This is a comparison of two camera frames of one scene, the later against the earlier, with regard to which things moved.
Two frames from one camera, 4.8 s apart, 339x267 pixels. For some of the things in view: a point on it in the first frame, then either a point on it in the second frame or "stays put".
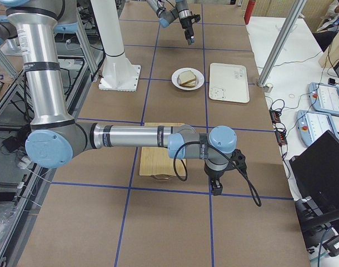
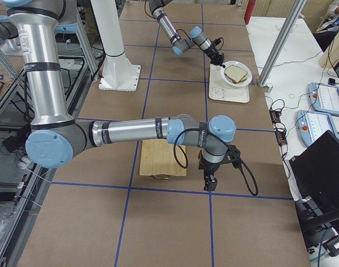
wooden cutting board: (156, 162) stays put
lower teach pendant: (310, 125) stays put
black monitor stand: (329, 230) stays put
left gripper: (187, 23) to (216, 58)
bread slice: (187, 77) to (235, 72)
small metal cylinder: (268, 87) stays put
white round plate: (199, 78) to (236, 73)
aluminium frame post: (289, 24) stays put
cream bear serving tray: (228, 82) stays put
